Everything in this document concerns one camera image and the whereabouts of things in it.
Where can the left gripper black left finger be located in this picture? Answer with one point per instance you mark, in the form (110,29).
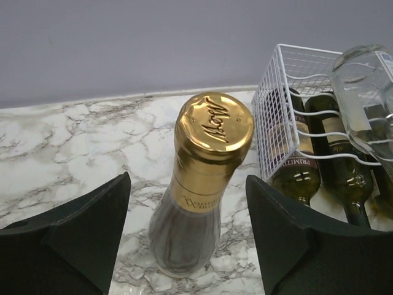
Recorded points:
(70,249)

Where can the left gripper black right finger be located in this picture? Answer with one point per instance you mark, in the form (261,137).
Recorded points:
(302,251)

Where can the red wine bottle gold cap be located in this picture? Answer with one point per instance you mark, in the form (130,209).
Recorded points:
(212,135)

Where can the green bottle silver neck leftmost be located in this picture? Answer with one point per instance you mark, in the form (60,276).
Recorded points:
(298,177)

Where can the dark bottle black neck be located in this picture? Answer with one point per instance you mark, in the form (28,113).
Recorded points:
(380,203)
(349,182)

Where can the clear bottle dark cork stopper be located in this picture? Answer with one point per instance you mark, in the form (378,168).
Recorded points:
(361,80)

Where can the white wire wine rack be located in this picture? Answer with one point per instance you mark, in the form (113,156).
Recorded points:
(304,69)

